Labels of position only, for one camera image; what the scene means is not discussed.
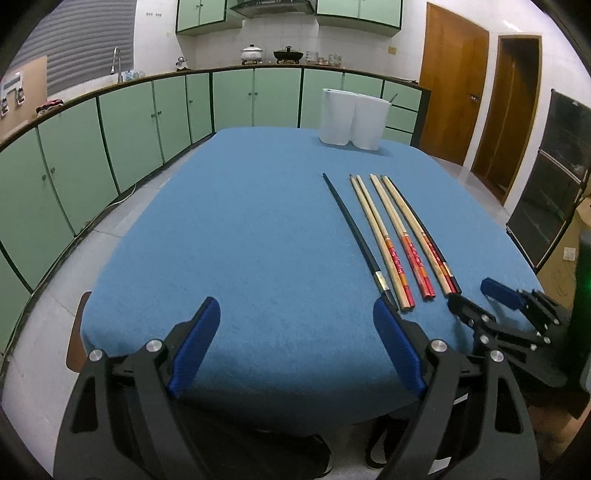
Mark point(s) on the cardboard box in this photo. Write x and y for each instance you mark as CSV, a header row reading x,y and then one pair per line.
x,y
561,277

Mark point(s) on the glass jars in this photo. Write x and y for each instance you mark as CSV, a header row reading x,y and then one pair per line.
x,y
323,58

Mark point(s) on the blue tablecloth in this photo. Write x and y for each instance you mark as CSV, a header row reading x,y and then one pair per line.
x,y
258,240

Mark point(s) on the range hood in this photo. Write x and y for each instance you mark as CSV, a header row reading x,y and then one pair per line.
x,y
272,7

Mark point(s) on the wooden door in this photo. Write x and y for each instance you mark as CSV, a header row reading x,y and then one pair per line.
x,y
452,83

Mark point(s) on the green lower kitchen cabinets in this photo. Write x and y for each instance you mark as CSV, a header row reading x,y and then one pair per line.
x,y
124,134

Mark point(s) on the wooden door frame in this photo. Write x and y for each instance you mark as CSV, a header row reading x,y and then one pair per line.
x,y
531,115

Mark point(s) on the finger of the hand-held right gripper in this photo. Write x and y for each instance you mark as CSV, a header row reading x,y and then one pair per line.
x,y
466,309
501,290

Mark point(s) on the bottles beside sink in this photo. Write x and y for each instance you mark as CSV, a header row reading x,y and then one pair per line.
x,y
134,74

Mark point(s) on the bamboo chopstick orange end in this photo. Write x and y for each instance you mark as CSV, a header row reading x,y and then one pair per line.
x,y
378,240
385,240

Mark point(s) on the brown cardboard board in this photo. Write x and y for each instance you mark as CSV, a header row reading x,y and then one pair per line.
x,y
34,87

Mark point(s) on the brown chair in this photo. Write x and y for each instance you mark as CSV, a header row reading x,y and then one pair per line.
x,y
76,341

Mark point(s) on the small kettle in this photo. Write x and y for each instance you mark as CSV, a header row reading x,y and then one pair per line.
x,y
181,63

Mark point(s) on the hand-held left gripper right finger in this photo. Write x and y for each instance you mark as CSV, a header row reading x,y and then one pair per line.
x,y
397,346

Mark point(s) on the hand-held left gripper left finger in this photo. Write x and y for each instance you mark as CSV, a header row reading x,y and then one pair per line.
x,y
198,341

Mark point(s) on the bamboo chopstick red end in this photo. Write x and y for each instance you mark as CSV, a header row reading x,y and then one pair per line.
x,y
406,240
400,240

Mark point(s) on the black wok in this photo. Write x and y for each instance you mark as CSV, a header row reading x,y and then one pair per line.
x,y
288,56

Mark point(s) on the white cooking pot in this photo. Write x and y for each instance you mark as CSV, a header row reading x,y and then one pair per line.
x,y
252,54

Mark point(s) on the white double utensil holder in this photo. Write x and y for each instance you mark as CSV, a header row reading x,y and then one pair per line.
x,y
353,117

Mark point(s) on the metal faucet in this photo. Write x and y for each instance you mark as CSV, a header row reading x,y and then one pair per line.
x,y
115,57

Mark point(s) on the green upper kitchen cabinets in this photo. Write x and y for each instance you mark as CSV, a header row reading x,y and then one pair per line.
x,y
355,11

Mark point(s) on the bamboo chopstick brown end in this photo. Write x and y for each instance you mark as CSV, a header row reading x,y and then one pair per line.
x,y
417,240
423,240

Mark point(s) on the black glass display cabinet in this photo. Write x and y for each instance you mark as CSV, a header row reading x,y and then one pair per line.
x,y
554,184

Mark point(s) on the green kitchen cabinets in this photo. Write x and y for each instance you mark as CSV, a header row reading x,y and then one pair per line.
x,y
124,134
355,11

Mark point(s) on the grey window blinds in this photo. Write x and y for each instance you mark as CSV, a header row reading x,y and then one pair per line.
x,y
83,41

